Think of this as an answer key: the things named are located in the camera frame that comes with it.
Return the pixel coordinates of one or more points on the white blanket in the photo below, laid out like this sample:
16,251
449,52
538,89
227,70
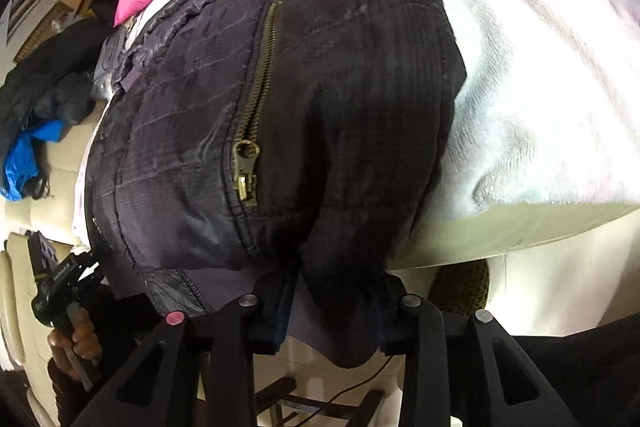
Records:
525,57

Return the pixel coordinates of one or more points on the dark quilted jacket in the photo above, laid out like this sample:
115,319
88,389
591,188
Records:
325,107

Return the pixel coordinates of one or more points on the bright blue garment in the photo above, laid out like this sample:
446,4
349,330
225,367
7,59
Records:
20,162

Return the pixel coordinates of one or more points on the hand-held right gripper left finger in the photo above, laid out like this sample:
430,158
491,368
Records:
235,347

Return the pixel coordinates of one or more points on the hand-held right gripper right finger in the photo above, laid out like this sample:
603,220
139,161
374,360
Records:
425,357

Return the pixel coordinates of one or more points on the black coat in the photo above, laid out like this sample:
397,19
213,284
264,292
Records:
40,72

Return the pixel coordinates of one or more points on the wooden stool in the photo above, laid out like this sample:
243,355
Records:
310,407

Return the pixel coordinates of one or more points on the person's left forearm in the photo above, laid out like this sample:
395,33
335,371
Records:
62,397

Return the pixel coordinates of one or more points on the person's left hand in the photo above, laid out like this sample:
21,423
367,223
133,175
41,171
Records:
85,337

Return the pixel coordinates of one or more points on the olive rug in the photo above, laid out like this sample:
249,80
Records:
460,287

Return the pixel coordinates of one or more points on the grey garment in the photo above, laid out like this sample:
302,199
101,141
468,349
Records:
107,62

